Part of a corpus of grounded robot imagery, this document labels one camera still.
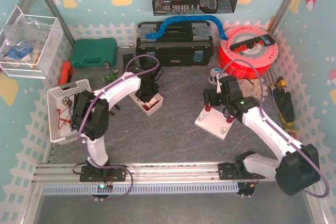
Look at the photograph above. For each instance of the white perforated basket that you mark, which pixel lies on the white perforated basket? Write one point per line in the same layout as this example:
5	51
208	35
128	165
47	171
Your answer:
60	101

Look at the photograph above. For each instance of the black socket holder rail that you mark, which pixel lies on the black socket holder rail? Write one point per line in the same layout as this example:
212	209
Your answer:
266	40

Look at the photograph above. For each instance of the solder wire spool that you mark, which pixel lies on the solder wire spool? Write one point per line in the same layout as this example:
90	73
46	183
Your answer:
213	75

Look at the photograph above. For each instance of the green toy drill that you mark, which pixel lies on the green toy drill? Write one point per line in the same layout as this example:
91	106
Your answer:
110	77

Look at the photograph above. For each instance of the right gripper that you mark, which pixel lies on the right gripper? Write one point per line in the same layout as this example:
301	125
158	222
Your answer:
209	98

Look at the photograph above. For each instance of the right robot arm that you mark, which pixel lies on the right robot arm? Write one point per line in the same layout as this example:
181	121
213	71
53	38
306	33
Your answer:
295	166

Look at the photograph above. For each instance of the black rubber glove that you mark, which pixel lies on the black rubber glove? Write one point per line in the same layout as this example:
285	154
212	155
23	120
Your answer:
285	108

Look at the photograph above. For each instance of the red tubing spool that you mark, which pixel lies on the red tubing spool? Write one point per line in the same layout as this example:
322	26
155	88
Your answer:
245	64

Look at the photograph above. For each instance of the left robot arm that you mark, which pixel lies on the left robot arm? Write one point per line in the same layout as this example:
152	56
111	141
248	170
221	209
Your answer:
90	117

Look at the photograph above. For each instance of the beige work glove rear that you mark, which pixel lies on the beige work glove rear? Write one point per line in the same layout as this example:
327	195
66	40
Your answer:
253	88

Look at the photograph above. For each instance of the white peg board fixture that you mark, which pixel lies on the white peg board fixture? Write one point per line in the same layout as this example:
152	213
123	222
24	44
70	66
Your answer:
213	122

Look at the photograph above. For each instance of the black tool box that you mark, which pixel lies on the black tool box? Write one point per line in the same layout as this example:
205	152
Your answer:
183	44

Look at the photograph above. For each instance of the green plastic case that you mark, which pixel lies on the green plastic case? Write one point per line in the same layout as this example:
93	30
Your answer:
94	53

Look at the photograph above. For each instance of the black battery holder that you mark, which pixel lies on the black battery holder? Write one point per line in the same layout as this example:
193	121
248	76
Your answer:
126	59

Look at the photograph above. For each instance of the red spring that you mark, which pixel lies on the red spring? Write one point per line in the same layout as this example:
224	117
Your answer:
230	120
149	106
208	108

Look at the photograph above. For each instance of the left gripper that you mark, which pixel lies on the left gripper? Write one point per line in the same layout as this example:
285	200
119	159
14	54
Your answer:
146	91

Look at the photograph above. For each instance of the white spring tray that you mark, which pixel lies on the white spring tray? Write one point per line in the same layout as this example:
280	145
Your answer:
139	103

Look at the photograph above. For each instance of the clear acrylic wall box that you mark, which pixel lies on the clear acrylic wall box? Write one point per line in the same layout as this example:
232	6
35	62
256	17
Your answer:
42	32

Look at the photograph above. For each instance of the orange utility knife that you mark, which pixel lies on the orange utility knife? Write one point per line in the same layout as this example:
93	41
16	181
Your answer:
67	71

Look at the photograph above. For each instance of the yellow handled tool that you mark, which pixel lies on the yellow handled tool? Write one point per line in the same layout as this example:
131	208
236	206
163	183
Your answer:
280	83

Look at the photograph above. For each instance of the blue white gloves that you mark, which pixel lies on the blue white gloves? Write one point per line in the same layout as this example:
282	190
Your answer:
20	52

